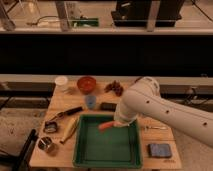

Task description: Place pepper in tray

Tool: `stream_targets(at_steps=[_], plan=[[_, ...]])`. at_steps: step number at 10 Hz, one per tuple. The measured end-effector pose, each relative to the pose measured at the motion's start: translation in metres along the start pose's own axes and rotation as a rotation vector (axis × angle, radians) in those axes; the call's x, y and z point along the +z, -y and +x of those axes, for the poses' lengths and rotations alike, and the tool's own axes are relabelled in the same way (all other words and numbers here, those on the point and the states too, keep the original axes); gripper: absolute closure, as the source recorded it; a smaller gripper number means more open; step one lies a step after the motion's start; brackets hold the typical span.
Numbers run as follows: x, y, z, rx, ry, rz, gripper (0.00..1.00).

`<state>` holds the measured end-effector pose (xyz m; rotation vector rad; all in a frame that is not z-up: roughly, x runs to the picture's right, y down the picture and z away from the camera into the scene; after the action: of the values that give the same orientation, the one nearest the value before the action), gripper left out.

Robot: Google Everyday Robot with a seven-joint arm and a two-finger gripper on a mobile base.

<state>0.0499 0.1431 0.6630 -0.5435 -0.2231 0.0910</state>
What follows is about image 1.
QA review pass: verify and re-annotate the red chili pepper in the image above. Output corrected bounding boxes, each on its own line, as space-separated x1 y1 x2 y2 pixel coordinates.
98 121 114 132

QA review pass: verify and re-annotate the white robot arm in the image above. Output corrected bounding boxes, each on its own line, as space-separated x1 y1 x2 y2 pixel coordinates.
114 77 213 148

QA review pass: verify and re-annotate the green plastic tray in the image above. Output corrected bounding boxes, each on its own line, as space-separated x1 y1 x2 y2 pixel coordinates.
73 114 142 169

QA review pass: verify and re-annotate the red bowl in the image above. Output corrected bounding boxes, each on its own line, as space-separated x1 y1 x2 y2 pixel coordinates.
77 76 96 94

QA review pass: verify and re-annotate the black rectangular block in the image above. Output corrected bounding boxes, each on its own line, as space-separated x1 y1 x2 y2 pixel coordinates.
100 102 116 112

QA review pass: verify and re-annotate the blue plastic cup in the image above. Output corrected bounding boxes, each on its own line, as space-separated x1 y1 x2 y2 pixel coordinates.
85 95 96 110

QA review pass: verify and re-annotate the white cup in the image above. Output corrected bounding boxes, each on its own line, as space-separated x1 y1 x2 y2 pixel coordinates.
55 76 68 91

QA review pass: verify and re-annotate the small black metal tin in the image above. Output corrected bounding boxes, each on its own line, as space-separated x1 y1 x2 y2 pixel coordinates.
43 121 58 133

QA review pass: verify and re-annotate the small metal pot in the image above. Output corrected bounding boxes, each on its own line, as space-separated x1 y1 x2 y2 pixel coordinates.
38 137 55 154

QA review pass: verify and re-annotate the blue sponge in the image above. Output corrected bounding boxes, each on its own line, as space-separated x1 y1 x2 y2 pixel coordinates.
148 143 172 158

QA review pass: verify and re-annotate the black stand left of table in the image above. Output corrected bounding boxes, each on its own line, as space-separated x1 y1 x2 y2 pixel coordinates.
12 129 38 171

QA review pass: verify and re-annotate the black handled knife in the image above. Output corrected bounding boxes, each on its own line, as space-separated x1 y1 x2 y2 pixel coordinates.
48 106 83 121

